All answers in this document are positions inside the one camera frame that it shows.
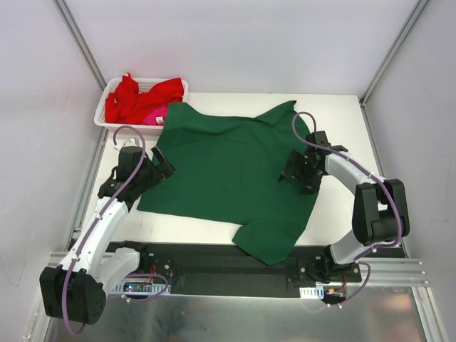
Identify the green t shirt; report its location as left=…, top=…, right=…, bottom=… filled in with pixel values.
left=138, top=100, right=317, bottom=265

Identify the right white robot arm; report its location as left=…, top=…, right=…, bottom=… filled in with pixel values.
left=279, top=131, right=410, bottom=284

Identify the white cable duct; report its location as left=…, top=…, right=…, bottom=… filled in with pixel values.
left=110, top=281, right=171, bottom=296
left=299, top=286, right=324, bottom=300

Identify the right aluminium frame post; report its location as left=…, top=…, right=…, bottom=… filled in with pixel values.
left=359, top=0, right=430, bottom=104

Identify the red t shirt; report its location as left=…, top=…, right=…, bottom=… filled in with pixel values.
left=105, top=73, right=185, bottom=125

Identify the aluminium frame post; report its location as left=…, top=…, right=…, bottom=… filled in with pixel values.
left=359, top=0, right=430, bottom=104
left=53, top=0, right=107, bottom=90

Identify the right white cable duct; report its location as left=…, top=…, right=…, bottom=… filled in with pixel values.
left=299, top=286, right=324, bottom=300

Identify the left white cable duct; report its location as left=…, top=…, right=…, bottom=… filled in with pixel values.
left=110, top=281, right=171, bottom=296

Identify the left aluminium frame post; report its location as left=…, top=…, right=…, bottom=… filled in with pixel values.
left=53, top=0, right=107, bottom=90

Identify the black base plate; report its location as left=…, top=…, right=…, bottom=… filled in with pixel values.
left=108, top=242, right=363, bottom=296

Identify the pink t shirt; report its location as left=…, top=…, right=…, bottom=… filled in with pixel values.
left=141, top=105, right=168, bottom=126

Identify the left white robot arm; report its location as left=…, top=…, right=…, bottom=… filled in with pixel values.
left=39, top=145, right=175, bottom=325

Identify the right aluminium rail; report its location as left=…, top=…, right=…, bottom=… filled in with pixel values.
left=361, top=258, right=430, bottom=287

